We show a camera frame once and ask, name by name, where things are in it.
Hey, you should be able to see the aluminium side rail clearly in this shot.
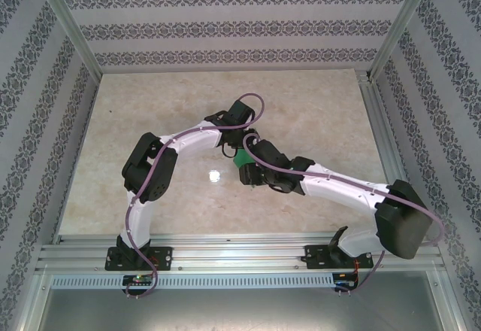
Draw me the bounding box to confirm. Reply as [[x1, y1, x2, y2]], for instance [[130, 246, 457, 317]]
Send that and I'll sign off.
[[356, 69, 428, 241]]

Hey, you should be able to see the aluminium lower frame rail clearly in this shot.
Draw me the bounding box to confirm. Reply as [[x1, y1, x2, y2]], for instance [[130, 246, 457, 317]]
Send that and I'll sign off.
[[7, 266, 52, 331], [437, 266, 475, 331]]

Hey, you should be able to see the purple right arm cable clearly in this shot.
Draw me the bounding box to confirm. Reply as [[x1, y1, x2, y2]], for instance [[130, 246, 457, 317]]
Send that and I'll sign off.
[[242, 132, 446, 297]]

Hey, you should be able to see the green paper sheet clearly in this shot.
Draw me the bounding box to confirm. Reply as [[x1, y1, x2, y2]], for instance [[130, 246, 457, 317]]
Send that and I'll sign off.
[[231, 149, 257, 169]]

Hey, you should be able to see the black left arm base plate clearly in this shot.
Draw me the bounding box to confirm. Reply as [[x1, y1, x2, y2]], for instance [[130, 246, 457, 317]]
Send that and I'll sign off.
[[106, 246, 174, 272]]

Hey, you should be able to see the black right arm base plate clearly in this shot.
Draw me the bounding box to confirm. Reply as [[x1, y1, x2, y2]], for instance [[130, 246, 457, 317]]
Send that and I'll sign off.
[[304, 244, 374, 270]]

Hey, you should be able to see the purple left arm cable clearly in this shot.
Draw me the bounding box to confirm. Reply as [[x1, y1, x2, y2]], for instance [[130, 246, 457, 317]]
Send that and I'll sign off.
[[126, 93, 266, 302]]

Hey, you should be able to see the slotted white cable duct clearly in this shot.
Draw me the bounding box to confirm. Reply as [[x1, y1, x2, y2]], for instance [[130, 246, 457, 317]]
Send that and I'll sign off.
[[50, 272, 336, 290]]

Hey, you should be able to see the aluminium frame post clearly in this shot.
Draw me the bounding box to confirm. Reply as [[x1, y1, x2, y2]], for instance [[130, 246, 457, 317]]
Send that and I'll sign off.
[[370, 0, 440, 82], [32, 0, 103, 80]]

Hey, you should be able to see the grey metal sheet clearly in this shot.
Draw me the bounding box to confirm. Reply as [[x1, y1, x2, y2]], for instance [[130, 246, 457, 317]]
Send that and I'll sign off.
[[37, 270, 461, 331]]

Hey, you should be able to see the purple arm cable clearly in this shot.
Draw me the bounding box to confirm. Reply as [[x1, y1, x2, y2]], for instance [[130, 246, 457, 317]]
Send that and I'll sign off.
[[126, 93, 266, 302], [242, 132, 446, 297]]

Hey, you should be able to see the aluminium mounting rail beam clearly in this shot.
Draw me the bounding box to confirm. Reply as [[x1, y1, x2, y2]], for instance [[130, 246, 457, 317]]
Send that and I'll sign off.
[[35, 232, 441, 272]]

